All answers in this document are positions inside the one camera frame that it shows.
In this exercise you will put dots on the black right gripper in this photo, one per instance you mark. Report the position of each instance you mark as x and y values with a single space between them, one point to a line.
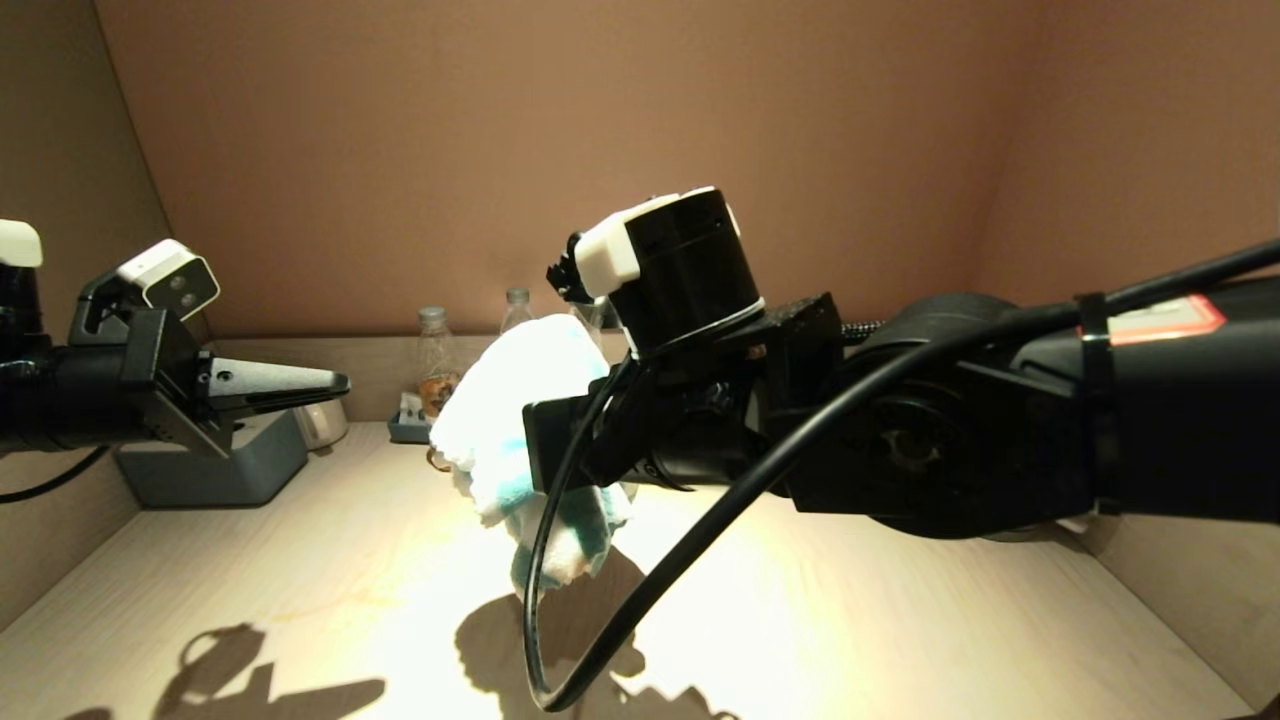
690 430

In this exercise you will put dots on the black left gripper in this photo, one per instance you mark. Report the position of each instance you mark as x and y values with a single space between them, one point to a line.
170 380

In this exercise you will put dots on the teal white striped towel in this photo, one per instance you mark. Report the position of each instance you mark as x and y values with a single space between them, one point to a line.
510 400

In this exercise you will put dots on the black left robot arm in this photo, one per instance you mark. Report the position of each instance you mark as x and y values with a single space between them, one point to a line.
60 395

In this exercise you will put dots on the white ceramic mug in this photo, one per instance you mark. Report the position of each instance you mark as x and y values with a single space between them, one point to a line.
325 425

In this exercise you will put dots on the blue-grey tissue box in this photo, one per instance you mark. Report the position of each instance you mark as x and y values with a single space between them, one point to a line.
220 475

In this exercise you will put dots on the clear water bottle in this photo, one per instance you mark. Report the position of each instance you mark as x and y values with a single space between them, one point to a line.
600 318
517 305

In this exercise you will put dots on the small blue tray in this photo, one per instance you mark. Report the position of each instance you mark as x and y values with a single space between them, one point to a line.
408 433

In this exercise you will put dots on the bottle with amber liquid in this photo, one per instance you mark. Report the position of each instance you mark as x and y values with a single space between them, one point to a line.
437 360

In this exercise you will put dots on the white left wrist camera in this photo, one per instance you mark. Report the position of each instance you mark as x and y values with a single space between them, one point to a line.
170 278

